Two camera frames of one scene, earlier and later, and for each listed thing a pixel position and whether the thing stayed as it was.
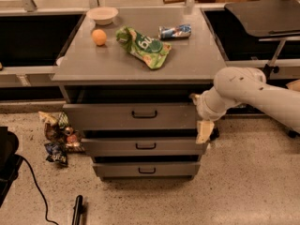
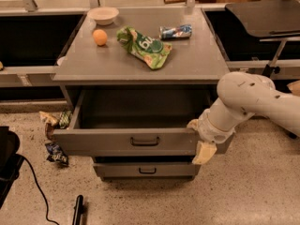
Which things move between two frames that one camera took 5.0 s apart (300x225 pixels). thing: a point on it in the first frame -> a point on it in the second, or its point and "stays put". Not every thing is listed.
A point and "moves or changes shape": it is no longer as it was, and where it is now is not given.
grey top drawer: x=129 y=116 moves or changes shape
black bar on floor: x=79 y=210 stays put
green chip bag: x=154 y=52 stays put
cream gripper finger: x=203 y=131 -> x=204 y=152
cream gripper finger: x=195 y=97 -> x=194 y=124
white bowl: x=102 y=15 stays put
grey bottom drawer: x=146 y=169 stays put
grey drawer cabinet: x=128 y=85 stays put
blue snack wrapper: x=179 y=31 stays put
